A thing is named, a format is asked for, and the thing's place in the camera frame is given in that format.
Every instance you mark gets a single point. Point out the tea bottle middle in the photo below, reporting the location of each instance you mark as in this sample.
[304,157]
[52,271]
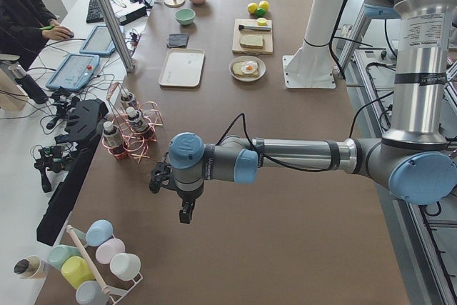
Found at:
[136,120]

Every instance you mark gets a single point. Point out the blue cup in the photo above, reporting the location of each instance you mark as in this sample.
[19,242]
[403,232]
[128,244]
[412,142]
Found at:
[99,232]

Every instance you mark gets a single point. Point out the grey cup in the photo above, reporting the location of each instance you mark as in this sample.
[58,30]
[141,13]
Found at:
[90,293]

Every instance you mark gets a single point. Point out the dark grey cloth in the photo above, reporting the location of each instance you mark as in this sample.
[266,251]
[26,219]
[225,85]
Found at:
[177,40]

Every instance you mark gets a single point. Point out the beige paper cup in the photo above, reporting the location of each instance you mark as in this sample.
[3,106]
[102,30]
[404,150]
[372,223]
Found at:
[32,267]

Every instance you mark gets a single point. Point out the fried egg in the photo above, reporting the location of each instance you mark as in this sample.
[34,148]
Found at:
[249,67]

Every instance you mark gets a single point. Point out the aluminium frame post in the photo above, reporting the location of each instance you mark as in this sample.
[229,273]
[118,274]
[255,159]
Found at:
[116,35]

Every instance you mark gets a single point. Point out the black keyboard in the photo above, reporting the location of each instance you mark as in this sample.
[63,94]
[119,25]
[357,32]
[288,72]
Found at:
[94,14]

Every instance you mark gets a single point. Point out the teach pendant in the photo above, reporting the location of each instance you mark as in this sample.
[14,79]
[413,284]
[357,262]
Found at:
[74,72]
[98,42]

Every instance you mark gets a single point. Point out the yellow cup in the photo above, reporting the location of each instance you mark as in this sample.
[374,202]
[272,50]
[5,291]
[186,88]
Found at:
[76,271]

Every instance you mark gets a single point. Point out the yellow lemon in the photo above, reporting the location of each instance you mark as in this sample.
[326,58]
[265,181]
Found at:
[252,7]
[263,5]

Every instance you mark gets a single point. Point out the pink cup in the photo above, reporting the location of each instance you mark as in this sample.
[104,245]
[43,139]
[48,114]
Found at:
[107,251]

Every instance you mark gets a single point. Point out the white round plate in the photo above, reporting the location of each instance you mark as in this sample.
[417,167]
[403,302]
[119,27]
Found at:
[261,68]

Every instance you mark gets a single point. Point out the yellow lemon left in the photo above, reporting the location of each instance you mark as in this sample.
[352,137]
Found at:
[252,7]

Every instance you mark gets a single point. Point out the mint cup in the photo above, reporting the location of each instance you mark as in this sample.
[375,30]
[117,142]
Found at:
[59,254]

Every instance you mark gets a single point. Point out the wooden cutting board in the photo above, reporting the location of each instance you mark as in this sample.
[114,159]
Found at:
[267,38]

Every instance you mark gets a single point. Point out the white cup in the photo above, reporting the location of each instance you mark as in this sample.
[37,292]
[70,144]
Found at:
[125,266]

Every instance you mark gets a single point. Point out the tea bottle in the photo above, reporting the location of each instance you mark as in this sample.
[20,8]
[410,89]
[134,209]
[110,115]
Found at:
[112,135]
[128,99]
[136,120]

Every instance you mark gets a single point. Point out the seated person in black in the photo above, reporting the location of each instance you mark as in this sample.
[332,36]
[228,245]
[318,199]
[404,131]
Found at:
[26,26]

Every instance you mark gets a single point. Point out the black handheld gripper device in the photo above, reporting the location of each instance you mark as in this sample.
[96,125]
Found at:
[52,159]

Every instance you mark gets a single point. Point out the copper wire bottle rack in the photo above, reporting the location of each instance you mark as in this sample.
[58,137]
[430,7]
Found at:
[135,145]

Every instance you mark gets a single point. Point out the teach pendant near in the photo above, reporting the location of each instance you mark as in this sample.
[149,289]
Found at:
[74,72]

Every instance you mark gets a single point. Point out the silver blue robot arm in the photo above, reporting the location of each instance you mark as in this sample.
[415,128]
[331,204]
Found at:
[409,159]

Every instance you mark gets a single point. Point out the green lime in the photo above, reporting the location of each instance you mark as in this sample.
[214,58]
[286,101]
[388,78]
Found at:
[260,12]

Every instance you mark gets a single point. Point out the mint green bowl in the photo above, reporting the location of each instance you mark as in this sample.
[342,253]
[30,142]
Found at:
[185,16]

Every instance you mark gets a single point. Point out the black handled knife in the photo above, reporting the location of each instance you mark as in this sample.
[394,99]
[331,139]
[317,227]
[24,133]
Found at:
[242,27]

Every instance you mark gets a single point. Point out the half lemon on board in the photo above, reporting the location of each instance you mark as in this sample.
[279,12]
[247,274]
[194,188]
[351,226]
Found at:
[262,21]

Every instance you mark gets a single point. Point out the tea bottle front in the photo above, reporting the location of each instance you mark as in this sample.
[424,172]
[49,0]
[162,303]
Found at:
[112,135]

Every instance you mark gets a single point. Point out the tea bottle back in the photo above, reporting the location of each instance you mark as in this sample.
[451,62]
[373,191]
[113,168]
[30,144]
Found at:
[128,99]

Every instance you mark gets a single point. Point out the cream rectangular tray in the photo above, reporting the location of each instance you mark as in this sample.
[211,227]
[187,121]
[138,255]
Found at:
[182,68]

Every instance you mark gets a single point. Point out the black cylindrical flask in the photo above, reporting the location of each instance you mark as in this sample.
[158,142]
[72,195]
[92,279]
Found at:
[28,84]

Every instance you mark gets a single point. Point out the black angled bracket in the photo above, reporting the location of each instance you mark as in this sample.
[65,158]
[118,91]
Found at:
[83,127]

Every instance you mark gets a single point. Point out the white wire cup rack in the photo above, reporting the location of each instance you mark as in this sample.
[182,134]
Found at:
[120,292]

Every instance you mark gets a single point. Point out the yellow lemon right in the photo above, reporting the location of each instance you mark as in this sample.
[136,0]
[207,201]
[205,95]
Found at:
[263,5]

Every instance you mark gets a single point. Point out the teach pendant far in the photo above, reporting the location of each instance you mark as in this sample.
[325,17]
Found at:
[98,42]

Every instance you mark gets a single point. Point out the bread slice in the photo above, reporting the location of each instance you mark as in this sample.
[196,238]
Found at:
[236,69]
[252,41]

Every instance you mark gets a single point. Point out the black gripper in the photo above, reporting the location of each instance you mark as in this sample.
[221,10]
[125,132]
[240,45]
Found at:
[186,197]

